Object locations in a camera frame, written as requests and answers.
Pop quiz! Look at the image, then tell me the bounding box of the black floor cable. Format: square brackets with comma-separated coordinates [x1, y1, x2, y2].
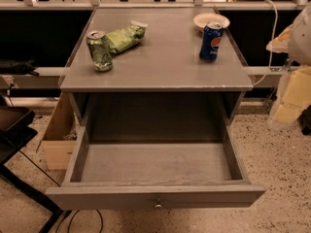
[18, 150, 104, 233]

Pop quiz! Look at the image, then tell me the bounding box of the grey open top drawer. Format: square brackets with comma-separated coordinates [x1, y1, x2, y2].
[45, 92, 267, 211]

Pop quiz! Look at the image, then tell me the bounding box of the cardboard box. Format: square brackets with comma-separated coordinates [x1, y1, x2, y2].
[41, 93, 76, 170]

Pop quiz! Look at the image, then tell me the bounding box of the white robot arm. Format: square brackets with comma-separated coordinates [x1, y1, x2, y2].
[288, 4, 311, 65]

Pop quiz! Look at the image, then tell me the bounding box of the white cable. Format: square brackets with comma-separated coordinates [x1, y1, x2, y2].
[252, 0, 279, 86]

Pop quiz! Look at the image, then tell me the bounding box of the green chip bag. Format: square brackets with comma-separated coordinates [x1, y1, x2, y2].
[106, 20, 148, 54]

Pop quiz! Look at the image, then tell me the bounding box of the blue pepsi can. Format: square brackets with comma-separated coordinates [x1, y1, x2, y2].
[199, 21, 224, 62]

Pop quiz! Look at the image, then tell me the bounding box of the white paper bowl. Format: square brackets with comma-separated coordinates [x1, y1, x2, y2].
[193, 13, 230, 32]

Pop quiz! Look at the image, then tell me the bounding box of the grey cabinet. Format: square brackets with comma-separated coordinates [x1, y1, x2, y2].
[59, 6, 254, 126]

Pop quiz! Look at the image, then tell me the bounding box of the green soda can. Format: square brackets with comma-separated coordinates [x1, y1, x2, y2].
[86, 30, 113, 72]

